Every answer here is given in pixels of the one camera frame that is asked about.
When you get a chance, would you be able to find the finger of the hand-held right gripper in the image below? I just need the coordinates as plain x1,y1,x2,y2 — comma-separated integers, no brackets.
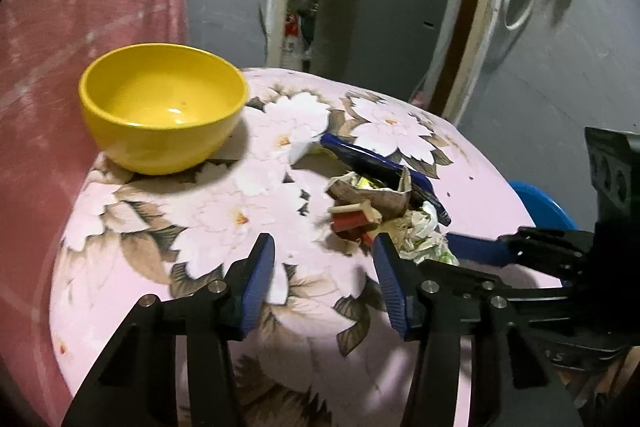
424,261,613,333
447,227,597,280

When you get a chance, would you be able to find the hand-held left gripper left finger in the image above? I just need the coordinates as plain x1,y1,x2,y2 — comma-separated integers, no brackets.
61,233,276,427

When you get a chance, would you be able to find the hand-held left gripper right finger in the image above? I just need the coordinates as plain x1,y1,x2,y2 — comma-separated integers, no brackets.
372,233,583,427

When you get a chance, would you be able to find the white green wrapper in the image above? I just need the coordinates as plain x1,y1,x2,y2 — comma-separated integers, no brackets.
395,202,458,265

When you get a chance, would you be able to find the blue plastic bucket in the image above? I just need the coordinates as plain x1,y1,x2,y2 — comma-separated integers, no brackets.
507,179,581,233

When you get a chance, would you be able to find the red snack wrapper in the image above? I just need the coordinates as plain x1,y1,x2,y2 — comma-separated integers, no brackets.
330,202,383,248

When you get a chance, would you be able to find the beige paper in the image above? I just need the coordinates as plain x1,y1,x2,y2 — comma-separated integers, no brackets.
327,167,413,220

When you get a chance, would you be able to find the dark blue wrapper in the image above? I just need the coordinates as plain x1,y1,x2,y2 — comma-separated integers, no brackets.
320,133,452,226

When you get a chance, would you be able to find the pink floral blanket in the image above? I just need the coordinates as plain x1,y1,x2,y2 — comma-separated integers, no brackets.
50,67,563,427

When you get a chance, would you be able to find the yellow bowl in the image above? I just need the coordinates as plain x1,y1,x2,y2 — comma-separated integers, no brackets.
78,43,249,176

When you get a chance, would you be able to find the white red printed bag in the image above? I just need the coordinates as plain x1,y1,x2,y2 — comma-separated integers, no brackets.
282,12,303,72

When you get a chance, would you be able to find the grey refrigerator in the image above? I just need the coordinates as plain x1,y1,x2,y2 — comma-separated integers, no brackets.
310,0,451,102

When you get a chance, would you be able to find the pink checked cloth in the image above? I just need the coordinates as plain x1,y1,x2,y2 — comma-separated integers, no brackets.
0,0,188,408

